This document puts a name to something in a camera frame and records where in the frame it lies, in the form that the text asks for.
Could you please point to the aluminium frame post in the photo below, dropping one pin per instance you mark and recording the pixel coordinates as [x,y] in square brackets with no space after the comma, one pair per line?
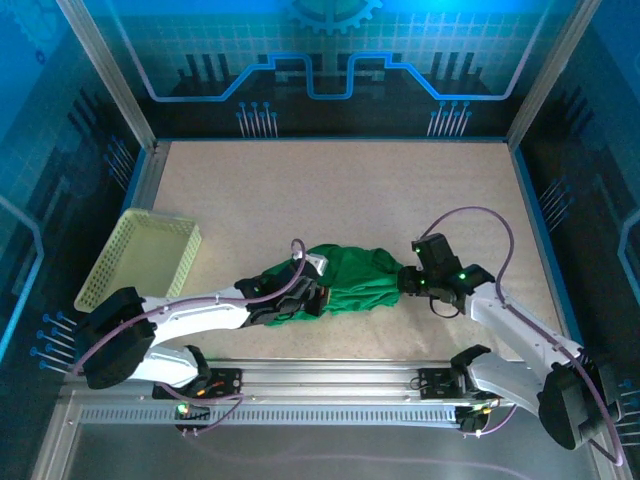
[550,75]
[110,75]

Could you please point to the green t-shirt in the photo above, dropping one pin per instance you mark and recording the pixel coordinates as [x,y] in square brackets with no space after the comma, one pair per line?
[360,285]

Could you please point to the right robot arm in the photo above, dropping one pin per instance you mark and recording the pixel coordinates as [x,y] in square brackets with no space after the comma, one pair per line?
[525,330]

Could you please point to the pale yellow perforated basket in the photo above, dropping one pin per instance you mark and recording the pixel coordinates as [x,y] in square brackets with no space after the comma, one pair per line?
[145,250]

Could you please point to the grey metal platform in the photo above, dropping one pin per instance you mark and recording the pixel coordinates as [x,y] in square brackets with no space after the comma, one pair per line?
[325,450]

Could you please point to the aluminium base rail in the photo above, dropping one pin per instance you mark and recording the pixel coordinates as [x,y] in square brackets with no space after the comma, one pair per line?
[325,377]

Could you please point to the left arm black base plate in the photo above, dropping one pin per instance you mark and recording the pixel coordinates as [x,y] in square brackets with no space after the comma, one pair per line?
[227,382]

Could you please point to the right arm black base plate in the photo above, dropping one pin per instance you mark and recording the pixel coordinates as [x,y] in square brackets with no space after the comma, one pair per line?
[432,382]

